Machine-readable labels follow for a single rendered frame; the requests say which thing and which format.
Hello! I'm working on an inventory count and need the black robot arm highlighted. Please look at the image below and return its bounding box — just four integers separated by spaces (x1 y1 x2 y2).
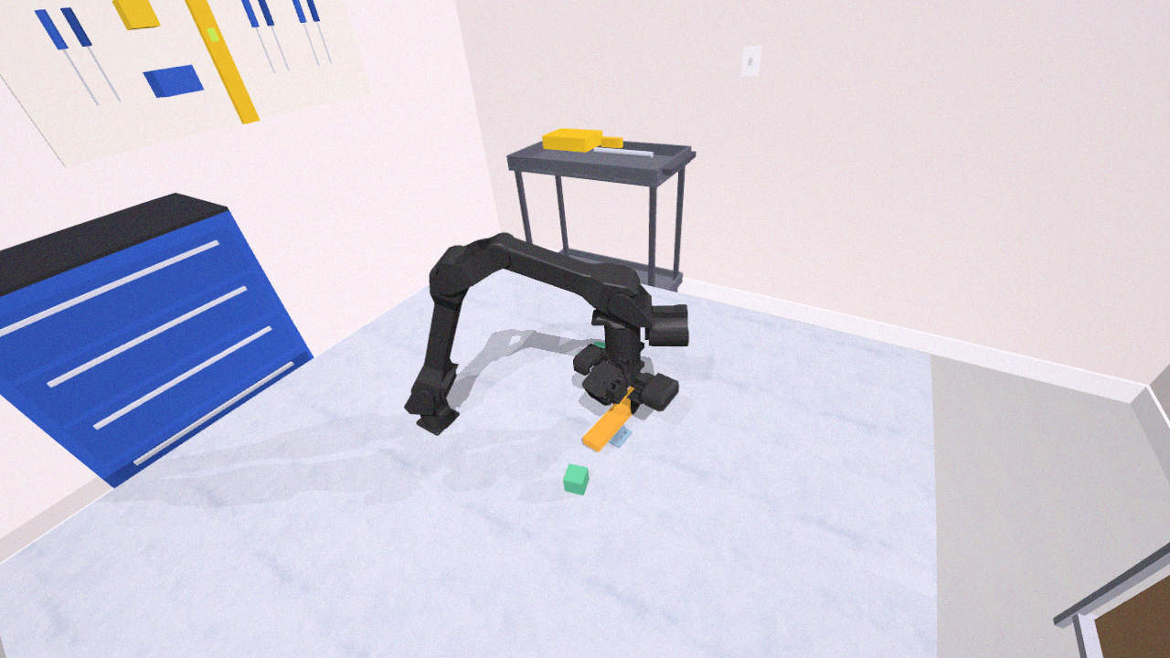
404 232 690 436

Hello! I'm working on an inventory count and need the green cube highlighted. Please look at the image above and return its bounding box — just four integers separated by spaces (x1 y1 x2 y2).
563 462 590 495

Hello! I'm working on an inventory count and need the orange bar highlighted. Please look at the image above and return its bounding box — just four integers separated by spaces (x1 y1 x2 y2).
583 388 634 452

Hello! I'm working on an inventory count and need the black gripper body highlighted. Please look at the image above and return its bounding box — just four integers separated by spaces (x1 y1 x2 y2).
573 342 680 412

